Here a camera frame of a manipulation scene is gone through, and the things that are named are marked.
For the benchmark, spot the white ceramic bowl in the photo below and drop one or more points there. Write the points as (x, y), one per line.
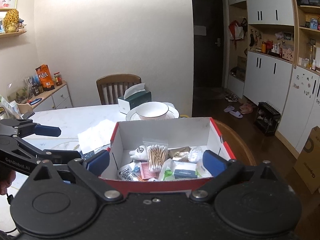
(152, 110)

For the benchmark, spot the silver blue snack sachet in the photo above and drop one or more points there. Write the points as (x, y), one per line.
(130, 172)

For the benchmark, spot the brown cardboard box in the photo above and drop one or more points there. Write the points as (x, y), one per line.
(308, 162)

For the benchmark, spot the white plush toy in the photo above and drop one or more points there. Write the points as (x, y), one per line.
(139, 154)

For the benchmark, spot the person left hand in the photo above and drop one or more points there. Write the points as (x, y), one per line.
(7, 176)

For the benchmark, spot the white plastic bag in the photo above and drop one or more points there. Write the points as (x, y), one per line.
(195, 154)

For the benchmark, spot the wooden wall shelf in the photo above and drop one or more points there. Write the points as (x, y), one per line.
(7, 35)

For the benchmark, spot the orange snack bag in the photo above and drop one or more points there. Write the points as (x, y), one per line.
(45, 78)

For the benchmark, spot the red white cardboard box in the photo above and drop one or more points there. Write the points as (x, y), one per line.
(192, 132)

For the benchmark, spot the white sideboard cabinet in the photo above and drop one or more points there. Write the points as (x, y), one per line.
(58, 98)

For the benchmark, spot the red lidded jar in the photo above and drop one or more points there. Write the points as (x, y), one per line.
(58, 78)

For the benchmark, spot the brown wooden chair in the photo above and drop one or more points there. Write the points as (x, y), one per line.
(111, 87)

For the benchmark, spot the black shoe rack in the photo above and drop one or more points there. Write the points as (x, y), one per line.
(267, 119)

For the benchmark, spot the dark entrance door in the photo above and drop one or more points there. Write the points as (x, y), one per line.
(208, 43)

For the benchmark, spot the golden flower ornament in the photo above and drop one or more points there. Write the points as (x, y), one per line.
(11, 21)

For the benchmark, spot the silver foil coffee bag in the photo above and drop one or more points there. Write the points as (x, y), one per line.
(179, 154)

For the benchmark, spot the purple slippers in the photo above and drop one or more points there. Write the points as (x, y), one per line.
(231, 110)

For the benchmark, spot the wet wipes plastic pack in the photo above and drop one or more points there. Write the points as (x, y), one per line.
(177, 170)

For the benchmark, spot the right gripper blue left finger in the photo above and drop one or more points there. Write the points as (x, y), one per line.
(96, 163)

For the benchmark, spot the white lower cabinets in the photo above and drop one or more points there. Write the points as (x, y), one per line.
(273, 72)

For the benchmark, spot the white paper sheet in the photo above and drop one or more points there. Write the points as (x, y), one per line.
(96, 136)

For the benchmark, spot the cotton swabs clear bag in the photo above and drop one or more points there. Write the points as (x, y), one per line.
(157, 151)

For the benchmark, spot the green white tissue box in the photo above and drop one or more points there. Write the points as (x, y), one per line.
(133, 97)

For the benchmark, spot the wooden wall shelving unit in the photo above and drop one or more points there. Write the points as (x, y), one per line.
(306, 27)

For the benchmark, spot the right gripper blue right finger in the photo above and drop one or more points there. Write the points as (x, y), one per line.
(213, 163)

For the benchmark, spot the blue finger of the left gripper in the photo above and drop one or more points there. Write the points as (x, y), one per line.
(49, 131)

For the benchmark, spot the pink ribbed soap tray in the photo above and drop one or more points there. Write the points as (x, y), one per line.
(145, 172)

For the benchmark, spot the white stacked plates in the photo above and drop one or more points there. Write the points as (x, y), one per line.
(172, 114)

